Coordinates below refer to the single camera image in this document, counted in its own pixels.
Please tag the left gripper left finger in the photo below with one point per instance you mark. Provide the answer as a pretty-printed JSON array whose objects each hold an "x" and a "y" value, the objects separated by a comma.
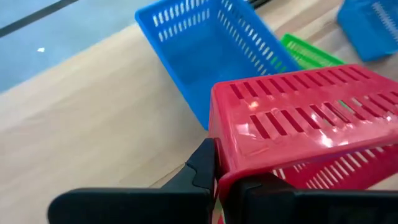
[{"x": 140, "y": 205}]

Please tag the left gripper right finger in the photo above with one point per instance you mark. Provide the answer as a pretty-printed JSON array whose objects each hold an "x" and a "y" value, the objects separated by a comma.
[{"x": 311, "y": 208}]

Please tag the red plastic basket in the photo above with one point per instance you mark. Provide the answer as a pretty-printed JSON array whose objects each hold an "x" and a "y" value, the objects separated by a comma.
[{"x": 230, "y": 118}]

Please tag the green plastic basket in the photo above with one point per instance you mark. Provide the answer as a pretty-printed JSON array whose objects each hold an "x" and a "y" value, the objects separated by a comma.
[{"x": 303, "y": 54}]

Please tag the blue plastic basket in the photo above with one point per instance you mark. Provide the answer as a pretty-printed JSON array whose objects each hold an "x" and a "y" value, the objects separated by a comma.
[
  {"x": 199, "y": 62},
  {"x": 360, "y": 31}
]

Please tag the black aluminium table frame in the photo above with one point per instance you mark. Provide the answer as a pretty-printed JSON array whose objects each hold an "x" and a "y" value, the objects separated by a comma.
[{"x": 258, "y": 3}]

